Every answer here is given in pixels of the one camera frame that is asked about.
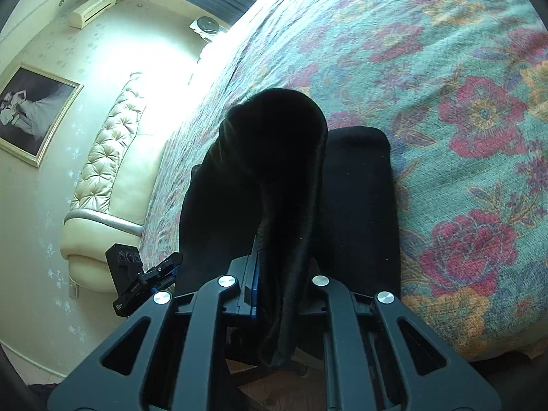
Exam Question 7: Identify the black pants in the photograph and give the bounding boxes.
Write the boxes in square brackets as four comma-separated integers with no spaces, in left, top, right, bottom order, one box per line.
[176,88,401,366]

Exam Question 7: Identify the floral bedspread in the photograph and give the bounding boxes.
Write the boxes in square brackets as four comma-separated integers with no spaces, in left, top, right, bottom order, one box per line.
[140,0,547,359]

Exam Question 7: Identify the framed wall picture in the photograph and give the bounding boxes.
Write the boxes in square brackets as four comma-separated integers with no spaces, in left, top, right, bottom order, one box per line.
[1,63,84,168]

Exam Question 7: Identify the white round fan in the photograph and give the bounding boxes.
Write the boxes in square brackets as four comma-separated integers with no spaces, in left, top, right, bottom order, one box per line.
[189,16,227,43]

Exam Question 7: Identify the cream tufted headboard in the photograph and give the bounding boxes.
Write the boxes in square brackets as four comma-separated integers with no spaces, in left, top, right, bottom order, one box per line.
[60,72,170,293]

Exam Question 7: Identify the white wall air conditioner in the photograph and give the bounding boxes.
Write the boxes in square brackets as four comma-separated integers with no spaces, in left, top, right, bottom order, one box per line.
[69,0,117,30]

